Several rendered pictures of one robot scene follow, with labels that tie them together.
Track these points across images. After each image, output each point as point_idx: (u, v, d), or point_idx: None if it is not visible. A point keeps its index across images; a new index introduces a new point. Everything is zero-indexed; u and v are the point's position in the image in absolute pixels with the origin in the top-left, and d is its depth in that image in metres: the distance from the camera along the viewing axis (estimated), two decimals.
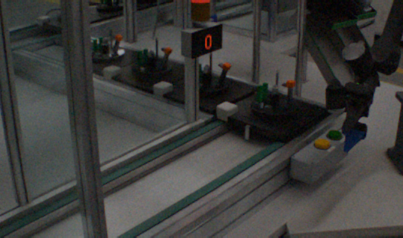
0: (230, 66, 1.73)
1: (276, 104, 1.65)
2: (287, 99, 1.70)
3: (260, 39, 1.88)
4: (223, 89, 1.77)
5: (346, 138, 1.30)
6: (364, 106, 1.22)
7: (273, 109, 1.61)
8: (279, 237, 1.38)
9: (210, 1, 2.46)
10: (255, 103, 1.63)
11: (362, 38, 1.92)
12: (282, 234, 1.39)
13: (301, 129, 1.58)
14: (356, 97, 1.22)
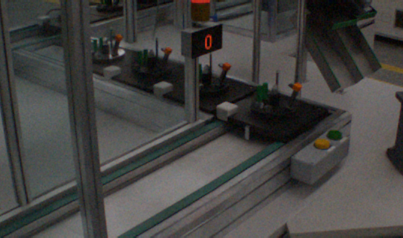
0: (230, 66, 1.73)
1: (276, 104, 1.65)
2: (287, 99, 1.70)
3: (260, 39, 1.88)
4: (223, 89, 1.77)
5: None
6: None
7: (273, 109, 1.61)
8: (279, 237, 1.38)
9: (210, 1, 2.46)
10: (255, 103, 1.63)
11: (362, 38, 1.92)
12: (282, 234, 1.39)
13: (301, 129, 1.58)
14: None
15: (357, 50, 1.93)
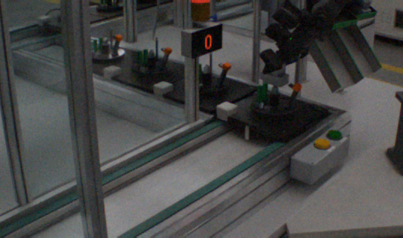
0: (230, 66, 1.73)
1: (276, 104, 1.65)
2: (287, 99, 1.70)
3: (260, 39, 1.88)
4: (223, 89, 1.77)
5: None
6: (276, 69, 1.56)
7: (273, 109, 1.61)
8: (279, 237, 1.38)
9: (210, 1, 2.46)
10: (255, 103, 1.63)
11: (362, 38, 1.92)
12: (282, 234, 1.39)
13: (301, 129, 1.58)
14: None
15: (357, 50, 1.93)
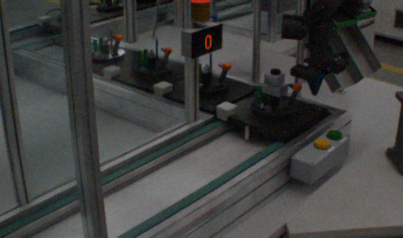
0: (230, 66, 1.73)
1: (276, 104, 1.65)
2: (287, 99, 1.70)
3: (260, 39, 1.88)
4: (223, 89, 1.77)
5: (317, 83, 1.53)
6: None
7: (273, 109, 1.61)
8: (279, 237, 1.38)
9: (210, 1, 2.46)
10: (255, 103, 1.63)
11: (362, 38, 1.92)
12: (282, 234, 1.39)
13: (301, 129, 1.58)
14: None
15: (357, 50, 1.93)
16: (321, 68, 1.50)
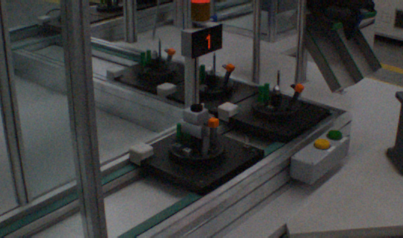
0: (303, 88, 1.58)
1: (199, 145, 1.41)
2: None
3: (260, 39, 1.88)
4: (294, 111, 1.62)
5: (346, 25, 1.47)
6: (354, 21, 1.42)
7: (192, 153, 1.38)
8: (279, 237, 1.38)
9: (210, 1, 2.46)
10: (172, 145, 1.40)
11: (362, 38, 1.92)
12: (282, 234, 1.39)
13: (225, 178, 1.35)
14: None
15: (357, 50, 1.93)
16: None
